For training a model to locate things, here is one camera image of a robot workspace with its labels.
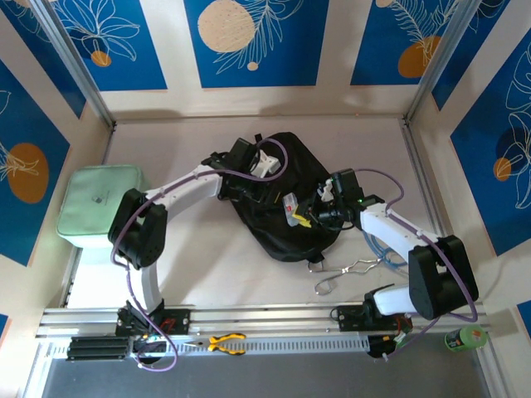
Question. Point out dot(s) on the mint green storage box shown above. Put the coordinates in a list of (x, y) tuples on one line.
[(95, 199)]

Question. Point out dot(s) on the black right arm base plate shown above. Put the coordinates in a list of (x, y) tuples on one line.
[(350, 319)]

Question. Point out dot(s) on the black ribbed block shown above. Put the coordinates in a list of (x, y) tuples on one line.
[(97, 348)]

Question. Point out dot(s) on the aluminium frame post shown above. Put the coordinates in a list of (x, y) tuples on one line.
[(79, 66), (435, 62)]

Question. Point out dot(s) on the black fabric backpack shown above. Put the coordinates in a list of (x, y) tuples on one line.
[(286, 244)]

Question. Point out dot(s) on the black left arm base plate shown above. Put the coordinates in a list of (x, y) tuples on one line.
[(178, 321)]

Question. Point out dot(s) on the long aluminium base rail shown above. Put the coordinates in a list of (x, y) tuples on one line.
[(265, 319)]

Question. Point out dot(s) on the clear plastic case red label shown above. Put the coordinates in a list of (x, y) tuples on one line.
[(290, 205)]

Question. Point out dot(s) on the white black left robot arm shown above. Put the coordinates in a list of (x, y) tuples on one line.
[(191, 186)]

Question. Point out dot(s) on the green tape roll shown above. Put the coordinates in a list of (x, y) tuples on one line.
[(460, 340)]

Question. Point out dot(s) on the aluminium side rail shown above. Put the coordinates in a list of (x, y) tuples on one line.
[(70, 282), (419, 166)]

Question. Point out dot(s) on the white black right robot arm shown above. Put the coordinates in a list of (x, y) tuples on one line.
[(390, 232)]

